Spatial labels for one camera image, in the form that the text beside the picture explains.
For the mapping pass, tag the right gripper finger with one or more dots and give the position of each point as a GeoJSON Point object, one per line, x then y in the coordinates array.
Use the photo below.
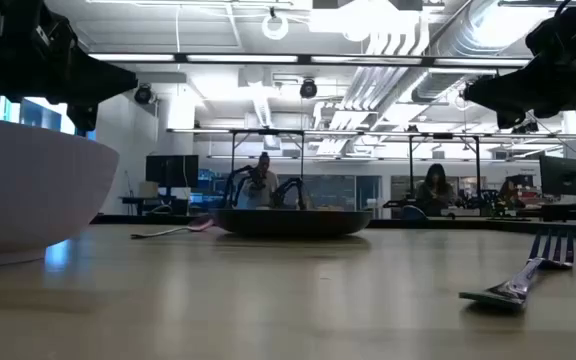
{"type": "Point", "coordinates": [509, 120]}
{"type": "Point", "coordinates": [513, 92]}

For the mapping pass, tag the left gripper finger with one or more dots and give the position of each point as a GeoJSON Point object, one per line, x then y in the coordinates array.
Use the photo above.
{"type": "Point", "coordinates": [83, 117]}
{"type": "Point", "coordinates": [100, 80]}

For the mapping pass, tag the lavender bowl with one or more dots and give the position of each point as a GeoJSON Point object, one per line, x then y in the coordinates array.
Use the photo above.
{"type": "Point", "coordinates": [28, 190]}

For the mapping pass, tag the iridescent purple teal spoon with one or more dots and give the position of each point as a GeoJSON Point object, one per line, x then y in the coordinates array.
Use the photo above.
{"type": "Point", "coordinates": [202, 224]}

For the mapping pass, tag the silver fork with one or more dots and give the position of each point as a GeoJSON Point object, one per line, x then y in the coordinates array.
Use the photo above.
{"type": "Point", "coordinates": [515, 287]}

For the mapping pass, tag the black plate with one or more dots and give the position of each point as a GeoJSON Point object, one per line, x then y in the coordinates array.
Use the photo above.
{"type": "Point", "coordinates": [293, 223]}

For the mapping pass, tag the black monitor on arm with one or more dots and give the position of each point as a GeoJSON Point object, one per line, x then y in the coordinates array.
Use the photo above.
{"type": "Point", "coordinates": [562, 176]}

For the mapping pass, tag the black background robot arm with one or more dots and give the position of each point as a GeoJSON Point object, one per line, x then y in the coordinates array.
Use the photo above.
{"type": "Point", "coordinates": [288, 182]}
{"type": "Point", "coordinates": [229, 190]}

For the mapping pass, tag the black ceiling spotlight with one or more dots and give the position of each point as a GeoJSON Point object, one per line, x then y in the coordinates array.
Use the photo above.
{"type": "Point", "coordinates": [143, 94]}
{"type": "Point", "coordinates": [308, 88]}

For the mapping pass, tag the person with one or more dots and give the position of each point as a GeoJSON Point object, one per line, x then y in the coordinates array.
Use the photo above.
{"type": "Point", "coordinates": [510, 192]}
{"type": "Point", "coordinates": [263, 185]}
{"type": "Point", "coordinates": [435, 192]}

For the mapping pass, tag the black computer monitor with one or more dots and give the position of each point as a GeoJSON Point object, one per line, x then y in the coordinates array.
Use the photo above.
{"type": "Point", "coordinates": [172, 171]}

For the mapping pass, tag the black desk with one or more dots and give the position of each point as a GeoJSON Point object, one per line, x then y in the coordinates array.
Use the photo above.
{"type": "Point", "coordinates": [568, 212]}

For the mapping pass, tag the long ceiling light strip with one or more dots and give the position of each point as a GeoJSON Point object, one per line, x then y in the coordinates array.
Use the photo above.
{"type": "Point", "coordinates": [243, 58]}

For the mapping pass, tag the black background gantry frame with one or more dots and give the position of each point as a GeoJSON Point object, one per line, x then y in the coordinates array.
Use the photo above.
{"type": "Point", "coordinates": [268, 132]}
{"type": "Point", "coordinates": [443, 135]}

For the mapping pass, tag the silver ventilation duct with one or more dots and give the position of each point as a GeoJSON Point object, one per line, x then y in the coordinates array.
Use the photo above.
{"type": "Point", "coordinates": [473, 35]}

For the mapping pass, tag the black table frame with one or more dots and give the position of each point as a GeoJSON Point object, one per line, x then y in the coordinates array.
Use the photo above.
{"type": "Point", "coordinates": [468, 225]}

